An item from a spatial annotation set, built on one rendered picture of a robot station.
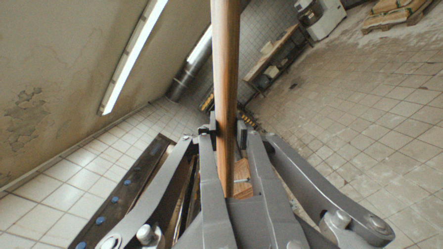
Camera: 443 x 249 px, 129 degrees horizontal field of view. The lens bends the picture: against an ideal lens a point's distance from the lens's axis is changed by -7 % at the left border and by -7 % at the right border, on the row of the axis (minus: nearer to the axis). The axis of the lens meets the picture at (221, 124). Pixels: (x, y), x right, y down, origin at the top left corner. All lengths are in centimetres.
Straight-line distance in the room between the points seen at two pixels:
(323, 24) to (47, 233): 589
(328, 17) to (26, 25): 536
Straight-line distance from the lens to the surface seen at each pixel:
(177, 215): 153
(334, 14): 546
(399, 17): 387
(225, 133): 17
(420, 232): 205
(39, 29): 85
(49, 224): 135
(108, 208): 141
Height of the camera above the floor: 202
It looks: 18 degrees down
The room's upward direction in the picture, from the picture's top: 53 degrees counter-clockwise
